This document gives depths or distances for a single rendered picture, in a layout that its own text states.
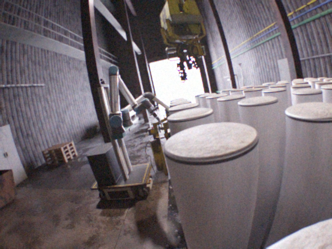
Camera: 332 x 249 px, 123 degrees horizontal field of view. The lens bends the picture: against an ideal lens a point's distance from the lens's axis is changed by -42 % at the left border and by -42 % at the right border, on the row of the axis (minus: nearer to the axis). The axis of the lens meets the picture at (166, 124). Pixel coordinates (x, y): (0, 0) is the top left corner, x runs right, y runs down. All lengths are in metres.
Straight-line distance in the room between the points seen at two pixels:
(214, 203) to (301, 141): 0.23
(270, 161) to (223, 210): 0.43
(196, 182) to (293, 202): 0.30
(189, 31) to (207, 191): 1.65
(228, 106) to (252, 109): 0.28
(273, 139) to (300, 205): 0.28
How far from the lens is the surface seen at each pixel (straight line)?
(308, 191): 0.42
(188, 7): 1.85
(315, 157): 0.37
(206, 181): 0.21
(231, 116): 0.83
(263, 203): 0.76
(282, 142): 1.06
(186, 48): 1.82
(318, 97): 0.79
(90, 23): 4.67
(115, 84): 1.85
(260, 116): 0.56
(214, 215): 0.25
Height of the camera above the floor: 1.43
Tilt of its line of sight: 11 degrees down
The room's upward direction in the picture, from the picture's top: 12 degrees counter-clockwise
